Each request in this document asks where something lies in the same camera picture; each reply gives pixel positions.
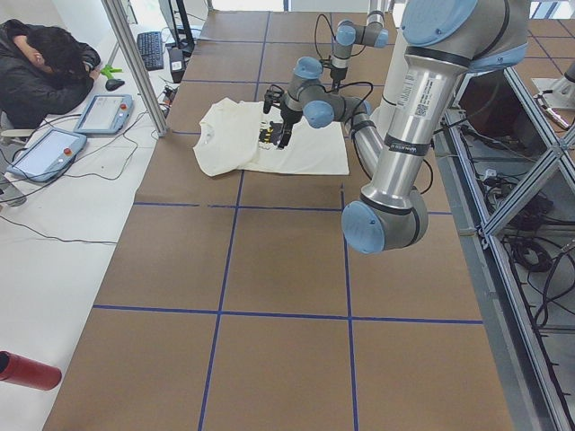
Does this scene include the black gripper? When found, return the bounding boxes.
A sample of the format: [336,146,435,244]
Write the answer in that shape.
[278,106,302,149]
[331,66,348,93]

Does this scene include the cream long-sleeve cat shirt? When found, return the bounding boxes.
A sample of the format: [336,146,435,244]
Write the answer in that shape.
[193,98,349,177]

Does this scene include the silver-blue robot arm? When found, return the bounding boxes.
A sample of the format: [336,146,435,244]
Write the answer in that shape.
[329,1,394,92]
[264,1,530,254]

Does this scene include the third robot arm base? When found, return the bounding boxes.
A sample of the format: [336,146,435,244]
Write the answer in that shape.
[532,63,574,131]

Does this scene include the black power adapter brick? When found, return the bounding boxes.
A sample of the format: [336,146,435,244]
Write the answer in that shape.
[168,48,186,84]

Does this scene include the black computer keyboard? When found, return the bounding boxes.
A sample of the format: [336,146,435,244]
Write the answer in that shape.
[137,31,164,71]

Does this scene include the black computer mouse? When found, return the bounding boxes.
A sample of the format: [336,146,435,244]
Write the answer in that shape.
[105,78,125,92]

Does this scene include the upper blue teach pendant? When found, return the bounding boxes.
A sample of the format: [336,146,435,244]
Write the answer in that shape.
[74,94,134,136]

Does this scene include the blue teach pendant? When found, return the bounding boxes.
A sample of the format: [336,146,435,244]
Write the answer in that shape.
[6,128,87,182]
[74,94,134,136]

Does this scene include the lower blue teach pendant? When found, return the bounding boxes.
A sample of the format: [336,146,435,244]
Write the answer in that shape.
[6,128,87,182]

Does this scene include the seated person in black jacket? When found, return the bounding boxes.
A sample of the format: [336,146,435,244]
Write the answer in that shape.
[1,19,102,129]

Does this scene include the red cylindrical bottle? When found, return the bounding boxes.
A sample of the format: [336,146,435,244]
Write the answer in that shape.
[1,351,62,391]

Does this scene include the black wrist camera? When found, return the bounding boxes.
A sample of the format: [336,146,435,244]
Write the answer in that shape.
[263,84,285,114]

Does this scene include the white central mounting post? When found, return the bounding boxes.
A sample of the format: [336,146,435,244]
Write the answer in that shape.
[354,0,428,160]

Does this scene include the aluminium frame post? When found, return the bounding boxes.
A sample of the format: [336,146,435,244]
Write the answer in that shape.
[102,0,168,137]

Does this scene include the green-handled stick tool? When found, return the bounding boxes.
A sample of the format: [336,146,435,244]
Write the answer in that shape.
[100,65,123,79]

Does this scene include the aluminium lattice frame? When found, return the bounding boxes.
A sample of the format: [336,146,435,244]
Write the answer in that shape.
[435,68,574,430]

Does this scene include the black cable bundle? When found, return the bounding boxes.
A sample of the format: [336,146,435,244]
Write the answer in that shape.
[484,179,575,333]

